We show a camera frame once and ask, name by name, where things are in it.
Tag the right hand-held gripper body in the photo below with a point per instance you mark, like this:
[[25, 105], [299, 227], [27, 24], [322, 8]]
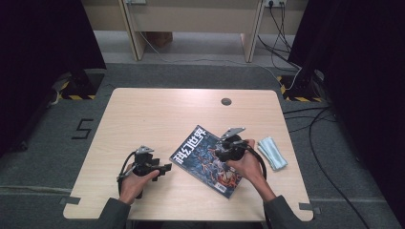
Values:
[[232, 148]]

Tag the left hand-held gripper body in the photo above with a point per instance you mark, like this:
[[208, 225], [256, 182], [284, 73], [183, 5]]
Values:
[[144, 162]]

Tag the dark blue illustrated magazine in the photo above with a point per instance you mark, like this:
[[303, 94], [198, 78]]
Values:
[[203, 162]]

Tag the light blue cloth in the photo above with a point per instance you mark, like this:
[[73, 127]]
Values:
[[272, 154]]

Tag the person's left hand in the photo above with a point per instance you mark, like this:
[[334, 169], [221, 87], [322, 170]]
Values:
[[135, 187]]

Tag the person's right hand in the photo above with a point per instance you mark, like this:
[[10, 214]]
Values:
[[250, 167]]

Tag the grey tape piece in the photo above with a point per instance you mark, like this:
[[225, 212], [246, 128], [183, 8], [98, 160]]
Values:
[[310, 207], [70, 200]]

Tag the black stand base hazard stripes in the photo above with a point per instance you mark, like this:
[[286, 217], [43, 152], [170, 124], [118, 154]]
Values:
[[81, 86], [301, 87]]

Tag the brown cardboard box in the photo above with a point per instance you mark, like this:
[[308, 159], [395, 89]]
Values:
[[159, 38]]

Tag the beige wooden desk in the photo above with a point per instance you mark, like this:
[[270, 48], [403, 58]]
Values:
[[191, 19]]

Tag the black curtain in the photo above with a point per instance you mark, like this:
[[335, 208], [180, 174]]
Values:
[[38, 63], [366, 79]]

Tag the white wall socket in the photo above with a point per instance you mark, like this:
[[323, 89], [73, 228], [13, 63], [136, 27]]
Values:
[[275, 3]]

